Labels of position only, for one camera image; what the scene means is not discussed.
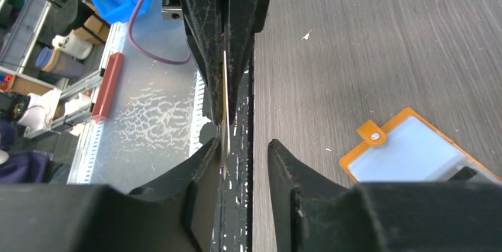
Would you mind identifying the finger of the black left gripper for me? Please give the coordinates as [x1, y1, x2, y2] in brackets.
[225, 0, 270, 124]
[182, 0, 224, 125]

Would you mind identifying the red brown bar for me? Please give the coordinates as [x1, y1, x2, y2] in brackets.
[91, 52, 124, 123]

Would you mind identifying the gold credit card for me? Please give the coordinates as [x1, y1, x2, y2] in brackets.
[221, 50, 230, 180]

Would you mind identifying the cluttered storage shelf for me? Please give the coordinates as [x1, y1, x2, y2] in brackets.
[1, 0, 110, 139]

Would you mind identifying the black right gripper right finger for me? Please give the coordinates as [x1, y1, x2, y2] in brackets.
[268, 139, 501, 251]

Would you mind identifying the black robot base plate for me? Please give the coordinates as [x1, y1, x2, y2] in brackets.
[210, 55, 254, 251]

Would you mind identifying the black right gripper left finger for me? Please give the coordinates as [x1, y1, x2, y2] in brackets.
[1, 138, 220, 251]

